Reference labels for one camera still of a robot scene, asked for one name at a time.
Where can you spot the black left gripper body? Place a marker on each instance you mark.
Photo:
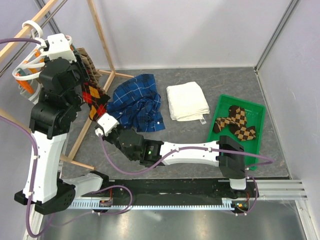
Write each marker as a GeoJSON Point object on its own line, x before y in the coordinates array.
{"type": "Point", "coordinates": [80, 68]}

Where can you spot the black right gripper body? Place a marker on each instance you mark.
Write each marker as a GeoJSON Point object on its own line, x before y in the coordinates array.
{"type": "Point", "coordinates": [112, 138]}

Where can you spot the black red argyle sock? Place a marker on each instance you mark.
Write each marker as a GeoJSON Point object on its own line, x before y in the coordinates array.
{"type": "Point", "coordinates": [96, 99]}

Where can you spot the brown yellow argyle sock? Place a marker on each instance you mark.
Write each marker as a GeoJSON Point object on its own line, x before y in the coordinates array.
{"type": "Point", "coordinates": [238, 125]}

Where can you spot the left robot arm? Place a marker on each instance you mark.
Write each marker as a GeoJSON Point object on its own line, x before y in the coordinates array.
{"type": "Point", "coordinates": [60, 100]}

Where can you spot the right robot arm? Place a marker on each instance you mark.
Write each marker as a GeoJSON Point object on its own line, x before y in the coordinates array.
{"type": "Point", "coordinates": [225, 154]}

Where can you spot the white round sock hanger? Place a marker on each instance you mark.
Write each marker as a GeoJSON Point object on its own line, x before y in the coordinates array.
{"type": "Point", "coordinates": [35, 59]}

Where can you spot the blue plaid shirt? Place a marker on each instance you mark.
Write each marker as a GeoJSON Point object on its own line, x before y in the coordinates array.
{"type": "Point", "coordinates": [136, 104]}

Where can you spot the grey white striped sock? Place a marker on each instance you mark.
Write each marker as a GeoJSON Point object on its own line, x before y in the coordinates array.
{"type": "Point", "coordinates": [32, 92]}

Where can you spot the white folded towel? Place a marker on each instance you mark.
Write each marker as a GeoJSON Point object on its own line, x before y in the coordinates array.
{"type": "Point", "coordinates": [187, 102]}

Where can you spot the green plastic tray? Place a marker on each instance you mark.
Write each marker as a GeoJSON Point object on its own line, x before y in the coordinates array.
{"type": "Point", "coordinates": [255, 115]}

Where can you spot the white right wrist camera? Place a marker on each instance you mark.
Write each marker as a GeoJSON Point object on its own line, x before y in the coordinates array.
{"type": "Point", "coordinates": [105, 124]}

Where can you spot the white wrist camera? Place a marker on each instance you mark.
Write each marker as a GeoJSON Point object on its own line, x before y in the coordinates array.
{"type": "Point", "coordinates": [105, 124]}
{"type": "Point", "coordinates": [60, 47]}

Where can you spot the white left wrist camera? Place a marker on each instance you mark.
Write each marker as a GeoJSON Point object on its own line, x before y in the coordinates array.
{"type": "Point", "coordinates": [60, 47]}

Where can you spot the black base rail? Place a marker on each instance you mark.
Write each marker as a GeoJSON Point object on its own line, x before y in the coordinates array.
{"type": "Point", "coordinates": [174, 192]}

